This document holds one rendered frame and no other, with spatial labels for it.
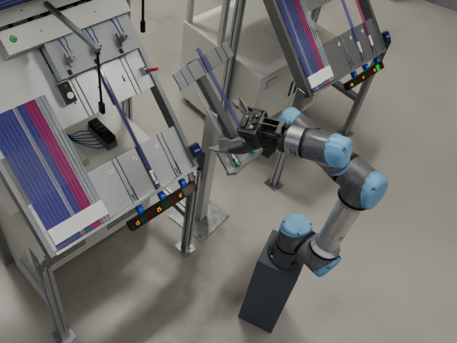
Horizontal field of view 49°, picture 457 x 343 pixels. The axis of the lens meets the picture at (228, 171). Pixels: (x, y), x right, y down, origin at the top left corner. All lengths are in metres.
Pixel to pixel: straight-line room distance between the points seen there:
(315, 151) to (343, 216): 0.59
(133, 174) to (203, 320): 0.90
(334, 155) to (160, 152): 1.03
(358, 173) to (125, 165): 0.89
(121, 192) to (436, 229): 2.00
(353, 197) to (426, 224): 1.64
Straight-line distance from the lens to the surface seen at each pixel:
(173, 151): 2.09
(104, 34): 1.98
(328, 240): 1.84
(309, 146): 1.19
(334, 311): 2.72
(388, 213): 3.20
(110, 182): 1.96
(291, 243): 1.96
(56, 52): 1.90
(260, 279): 2.20
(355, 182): 1.63
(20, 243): 2.31
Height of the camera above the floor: 2.33
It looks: 49 degrees down
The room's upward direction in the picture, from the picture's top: 12 degrees clockwise
